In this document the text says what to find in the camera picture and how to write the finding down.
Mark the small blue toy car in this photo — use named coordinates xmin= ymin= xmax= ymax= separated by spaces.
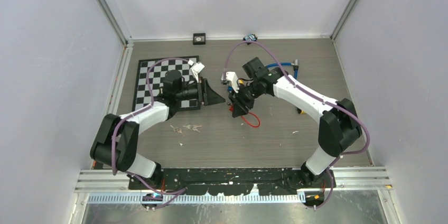
xmin=242 ymin=33 xmax=258 ymax=42

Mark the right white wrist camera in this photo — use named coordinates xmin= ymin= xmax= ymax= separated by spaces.
xmin=221 ymin=71 xmax=239 ymax=93

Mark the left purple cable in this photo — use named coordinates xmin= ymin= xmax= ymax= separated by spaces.
xmin=110 ymin=57 xmax=195 ymax=176

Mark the silver key bunch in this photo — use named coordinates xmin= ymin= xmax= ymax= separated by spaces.
xmin=170 ymin=125 xmax=184 ymax=136
xmin=183 ymin=125 xmax=202 ymax=133

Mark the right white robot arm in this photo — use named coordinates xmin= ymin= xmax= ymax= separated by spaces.
xmin=222 ymin=58 xmax=362 ymax=187

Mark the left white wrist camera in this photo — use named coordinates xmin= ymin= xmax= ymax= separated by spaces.
xmin=190 ymin=62 xmax=205 ymax=82

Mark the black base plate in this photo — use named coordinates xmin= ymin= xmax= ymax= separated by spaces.
xmin=127 ymin=167 xmax=335 ymax=196

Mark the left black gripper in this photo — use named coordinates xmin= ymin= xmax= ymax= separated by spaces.
xmin=175 ymin=77 xmax=225 ymax=106

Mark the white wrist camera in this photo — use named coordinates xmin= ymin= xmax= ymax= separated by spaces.
xmin=190 ymin=62 xmax=205 ymax=82
xmin=221 ymin=71 xmax=239 ymax=93

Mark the silver key bunch left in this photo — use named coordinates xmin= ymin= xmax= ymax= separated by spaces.
xmin=170 ymin=125 xmax=184 ymax=136

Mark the black white chessboard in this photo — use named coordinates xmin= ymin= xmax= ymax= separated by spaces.
xmin=132 ymin=55 xmax=200 ymax=111

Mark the red cable padlock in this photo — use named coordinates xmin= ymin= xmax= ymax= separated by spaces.
xmin=240 ymin=112 xmax=261 ymax=128

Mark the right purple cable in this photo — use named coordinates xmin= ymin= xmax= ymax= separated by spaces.
xmin=221 ymin=40 xmax=371 ymax=162

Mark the purple cable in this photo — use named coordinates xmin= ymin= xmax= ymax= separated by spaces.
xmin=221 ymin=40 xmax=371 ymax=162
xmin=110 ymin=57 xmax=195 ymax=176

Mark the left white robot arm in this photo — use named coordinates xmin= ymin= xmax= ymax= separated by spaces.
xmin=90 ymin=70 xmax=225 ymax=189

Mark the blue cable lock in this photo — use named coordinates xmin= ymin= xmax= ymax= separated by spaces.
xmin=259 ymin=60 xmax=299 ymax=82

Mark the small black square box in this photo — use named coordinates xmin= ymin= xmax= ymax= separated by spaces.
xmin=192 ymin=33 xmax=206 ymax=45

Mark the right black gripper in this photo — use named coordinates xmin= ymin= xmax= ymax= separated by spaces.
xmin=228 ymin=80 xmax=262 ymax=118

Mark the silver key bunch right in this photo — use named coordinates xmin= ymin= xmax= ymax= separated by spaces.
xmin=183 ymin=125 xmax=202 ymax=133

